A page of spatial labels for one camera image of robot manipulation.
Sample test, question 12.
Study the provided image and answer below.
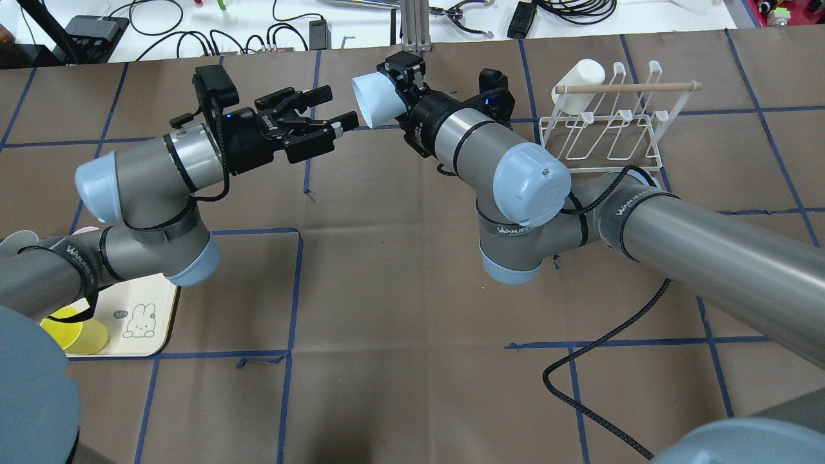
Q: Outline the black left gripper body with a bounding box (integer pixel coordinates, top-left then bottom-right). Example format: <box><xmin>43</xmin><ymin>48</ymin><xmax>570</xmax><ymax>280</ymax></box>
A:
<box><xmin>219</xmin><ymin>108</ymin><xmax>336</xmax><ymax>175</ymax></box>

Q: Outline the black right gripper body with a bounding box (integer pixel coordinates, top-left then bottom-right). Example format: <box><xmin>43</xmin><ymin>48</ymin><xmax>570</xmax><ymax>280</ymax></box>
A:
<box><xmin>398</xmin><ymin>90</ymin><xmax>461</xmax><ymax>159</ymax></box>

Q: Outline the light blue cup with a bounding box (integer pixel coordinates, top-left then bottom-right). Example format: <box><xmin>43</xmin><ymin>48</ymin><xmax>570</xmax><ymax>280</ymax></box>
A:
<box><xmin>351</xmin><ymin>72</ymin><xmax>407</xmax><ymax>129</ymax></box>

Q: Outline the white ikea cup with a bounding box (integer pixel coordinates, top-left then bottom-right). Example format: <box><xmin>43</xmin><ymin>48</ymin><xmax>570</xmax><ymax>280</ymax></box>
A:
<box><xmin>551</xmin><ymin>59</ymin><xmax>606</xmax><ymax>115</ymax></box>

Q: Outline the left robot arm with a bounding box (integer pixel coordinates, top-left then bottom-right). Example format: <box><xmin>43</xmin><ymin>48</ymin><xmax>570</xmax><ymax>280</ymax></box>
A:
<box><xmin>2</xmin><ymin>66</ymin><xmax>359</xmax><ymax>463</ymax></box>

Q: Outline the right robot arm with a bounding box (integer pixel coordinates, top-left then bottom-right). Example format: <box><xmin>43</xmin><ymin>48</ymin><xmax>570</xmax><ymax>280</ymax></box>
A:
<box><xmin>353</xmin><ymin>51</ymin><xmax>823</xmax><ymax>463</ymax></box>

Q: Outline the pink cup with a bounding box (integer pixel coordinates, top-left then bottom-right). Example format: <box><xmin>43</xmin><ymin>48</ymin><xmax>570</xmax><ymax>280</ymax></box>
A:
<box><xmin>73</xmin><ymin>226</ymin><xmax>99</xmax><ymax>235</ymax></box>

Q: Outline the yellow cup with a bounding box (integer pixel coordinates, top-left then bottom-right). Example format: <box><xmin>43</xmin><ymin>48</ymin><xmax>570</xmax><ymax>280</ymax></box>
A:
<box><xmin>39</xmin><ymin>318</ymin><xmax>109</xmax><ymax>355</ymax></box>

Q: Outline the black power adapter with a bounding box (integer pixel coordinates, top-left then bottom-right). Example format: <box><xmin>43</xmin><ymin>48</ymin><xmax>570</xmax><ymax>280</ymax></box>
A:
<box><xmin>507</xmin><ymin>1</ymin><xmax>537</xmax><ymax>39</ymax></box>

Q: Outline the cream plastic tray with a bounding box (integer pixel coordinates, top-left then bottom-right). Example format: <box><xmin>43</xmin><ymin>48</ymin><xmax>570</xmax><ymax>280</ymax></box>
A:
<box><xmin>66</xmin><ymin>273</ymin><xmax>178</xmax><ymax>358</ymax></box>

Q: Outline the aluminium frame post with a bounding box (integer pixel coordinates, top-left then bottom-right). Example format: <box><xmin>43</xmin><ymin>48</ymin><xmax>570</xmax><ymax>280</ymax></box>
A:
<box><xmin>400</xmin><ymin>0</ymin><xmax>431</xmax><ymax>52</ymax></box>

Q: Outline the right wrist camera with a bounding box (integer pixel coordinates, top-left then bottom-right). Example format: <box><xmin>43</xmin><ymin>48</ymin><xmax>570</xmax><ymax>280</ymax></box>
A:
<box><xmin>478</xmin><ymin>68</ymin><xmax>516</xmax><ymax>124</ymax></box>

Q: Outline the coiled black cable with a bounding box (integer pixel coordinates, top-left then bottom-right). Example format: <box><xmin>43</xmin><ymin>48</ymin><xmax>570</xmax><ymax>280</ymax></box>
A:
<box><xmin>538</xmin><ymin>0</ymin><xmax>619</xmax><ymax>25</ymax></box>

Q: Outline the white wire cup rack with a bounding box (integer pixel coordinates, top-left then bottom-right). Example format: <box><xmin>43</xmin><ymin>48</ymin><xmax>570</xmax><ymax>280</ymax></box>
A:
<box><xmin>539</xmin><ymin>61</ymin><xmax>703</xmax><ymax>173</ymax></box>

